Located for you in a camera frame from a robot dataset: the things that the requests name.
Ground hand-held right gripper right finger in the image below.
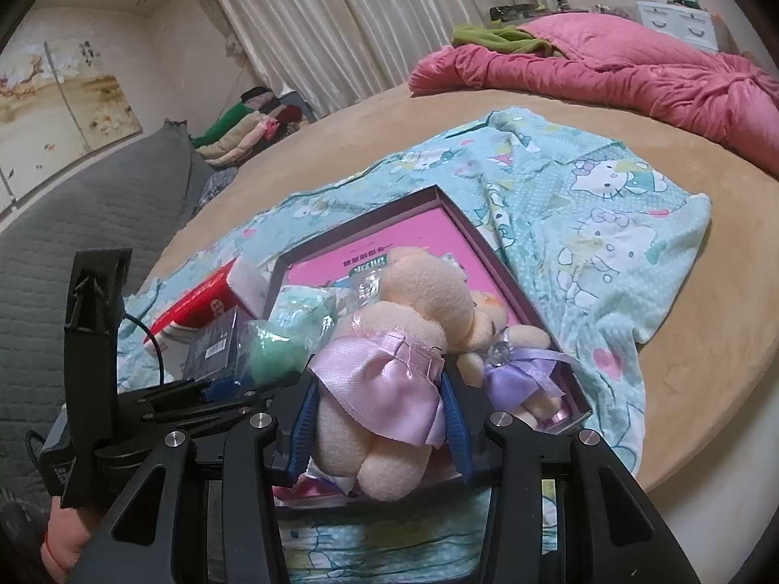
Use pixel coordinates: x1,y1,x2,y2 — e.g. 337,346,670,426
439,370,701,584

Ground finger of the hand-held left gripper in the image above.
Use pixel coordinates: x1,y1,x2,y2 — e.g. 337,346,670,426
143,394,281,434
137,376,247,407

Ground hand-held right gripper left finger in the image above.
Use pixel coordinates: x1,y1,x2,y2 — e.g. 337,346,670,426
76,376,321,584

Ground green sponge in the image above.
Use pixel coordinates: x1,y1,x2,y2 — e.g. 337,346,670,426
234,318,320,381

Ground small teddy bear purple dress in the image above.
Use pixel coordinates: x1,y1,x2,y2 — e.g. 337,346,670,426
455,288,585,433

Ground large teddy bear lilac dress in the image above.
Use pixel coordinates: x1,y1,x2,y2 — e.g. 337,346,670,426
309,246,482,503

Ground pink box with purple rim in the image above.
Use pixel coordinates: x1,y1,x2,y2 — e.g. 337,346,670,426
264,184,594,503

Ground person's left forearm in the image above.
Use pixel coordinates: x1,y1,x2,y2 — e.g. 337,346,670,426
39,494,101,584

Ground dark blue box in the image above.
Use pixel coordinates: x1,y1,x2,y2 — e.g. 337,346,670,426
181,306,257,381

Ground red tissue box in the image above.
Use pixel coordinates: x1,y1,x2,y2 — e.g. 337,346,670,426
143,255,270,347

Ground pale green packet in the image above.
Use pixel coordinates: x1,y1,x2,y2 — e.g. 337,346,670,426
268,283,342,357

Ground grey quilted sofa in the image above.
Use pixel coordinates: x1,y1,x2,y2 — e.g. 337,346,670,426
0,125,214,518

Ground dark floral cloth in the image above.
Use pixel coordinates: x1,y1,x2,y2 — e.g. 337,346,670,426
191,167,238,217

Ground cartoon cat printed blanket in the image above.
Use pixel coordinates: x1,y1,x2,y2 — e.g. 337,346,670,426
115,106,713,584

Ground stack of folded clothes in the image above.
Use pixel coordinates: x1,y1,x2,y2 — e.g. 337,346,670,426
190,86,314,169

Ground tan round bed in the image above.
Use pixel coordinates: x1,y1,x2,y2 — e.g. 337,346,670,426
146,82,779,493

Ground white curtain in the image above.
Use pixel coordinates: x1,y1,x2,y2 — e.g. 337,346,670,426
200,0,509,126

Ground green cloth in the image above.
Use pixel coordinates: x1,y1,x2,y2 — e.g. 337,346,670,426
452,23,570,60

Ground pink quilt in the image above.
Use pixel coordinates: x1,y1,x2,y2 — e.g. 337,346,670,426
408,11,779,180

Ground white drawer cabinet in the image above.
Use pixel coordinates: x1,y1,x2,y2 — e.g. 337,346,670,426
636,0,720,53

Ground black cable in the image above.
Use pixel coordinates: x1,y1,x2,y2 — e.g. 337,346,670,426
120,311,172,387

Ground blossom wall painting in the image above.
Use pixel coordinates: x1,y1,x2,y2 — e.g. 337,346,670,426
0,38,145,217

